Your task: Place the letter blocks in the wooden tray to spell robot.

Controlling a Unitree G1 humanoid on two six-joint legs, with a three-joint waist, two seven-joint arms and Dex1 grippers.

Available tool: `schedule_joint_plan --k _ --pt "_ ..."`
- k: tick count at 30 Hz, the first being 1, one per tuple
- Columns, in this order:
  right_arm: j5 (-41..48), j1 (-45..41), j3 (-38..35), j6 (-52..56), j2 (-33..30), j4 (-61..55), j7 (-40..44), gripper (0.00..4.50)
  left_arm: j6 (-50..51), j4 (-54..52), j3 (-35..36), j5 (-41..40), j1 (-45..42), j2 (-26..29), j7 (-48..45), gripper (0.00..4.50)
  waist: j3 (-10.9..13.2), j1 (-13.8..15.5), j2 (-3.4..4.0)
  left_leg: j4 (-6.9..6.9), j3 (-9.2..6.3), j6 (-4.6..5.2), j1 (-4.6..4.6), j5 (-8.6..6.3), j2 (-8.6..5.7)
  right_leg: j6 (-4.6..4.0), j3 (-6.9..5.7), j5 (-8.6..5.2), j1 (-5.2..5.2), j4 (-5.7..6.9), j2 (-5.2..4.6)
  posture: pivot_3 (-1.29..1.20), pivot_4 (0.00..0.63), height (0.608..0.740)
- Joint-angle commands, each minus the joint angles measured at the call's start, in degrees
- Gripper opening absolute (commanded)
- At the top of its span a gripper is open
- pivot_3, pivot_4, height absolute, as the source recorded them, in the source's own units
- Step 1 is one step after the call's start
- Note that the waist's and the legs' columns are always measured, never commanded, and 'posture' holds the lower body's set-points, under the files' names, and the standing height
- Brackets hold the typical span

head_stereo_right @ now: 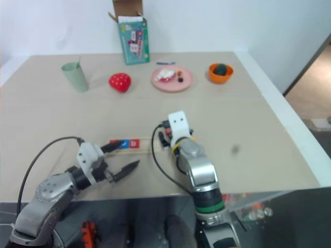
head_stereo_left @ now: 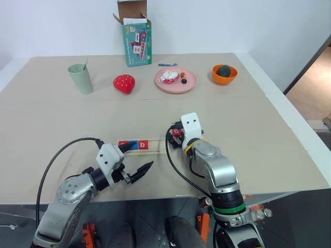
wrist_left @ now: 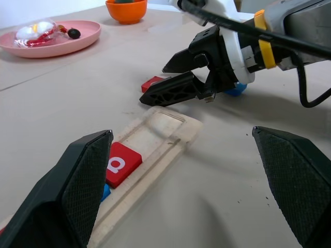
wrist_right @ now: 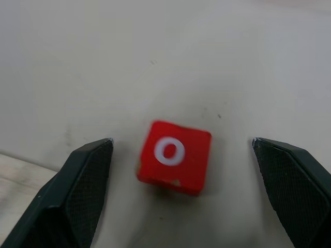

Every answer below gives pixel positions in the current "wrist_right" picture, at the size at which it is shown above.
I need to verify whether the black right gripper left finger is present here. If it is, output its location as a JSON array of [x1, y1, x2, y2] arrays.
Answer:
[[0, 137, 114, 248]]

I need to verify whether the red letter O cube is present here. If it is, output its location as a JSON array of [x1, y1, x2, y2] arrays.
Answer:
[[136, 119, 213, 197]]

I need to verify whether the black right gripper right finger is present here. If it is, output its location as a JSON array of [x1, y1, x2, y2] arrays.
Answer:
[[251, 137, 331, 248]]

